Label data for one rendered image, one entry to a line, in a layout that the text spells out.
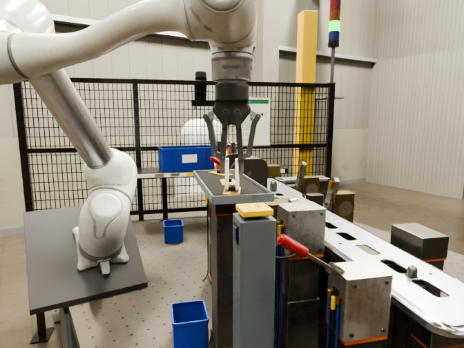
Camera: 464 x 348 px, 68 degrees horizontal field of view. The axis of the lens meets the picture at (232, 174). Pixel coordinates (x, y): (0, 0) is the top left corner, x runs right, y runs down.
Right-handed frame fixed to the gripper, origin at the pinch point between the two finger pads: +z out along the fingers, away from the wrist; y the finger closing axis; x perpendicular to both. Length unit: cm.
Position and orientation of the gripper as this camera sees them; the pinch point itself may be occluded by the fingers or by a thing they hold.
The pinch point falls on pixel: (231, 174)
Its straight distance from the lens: 79.0
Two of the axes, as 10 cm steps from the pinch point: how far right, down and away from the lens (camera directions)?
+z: 0.0, 9.9, 1.6
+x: 0.5, -1.6, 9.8
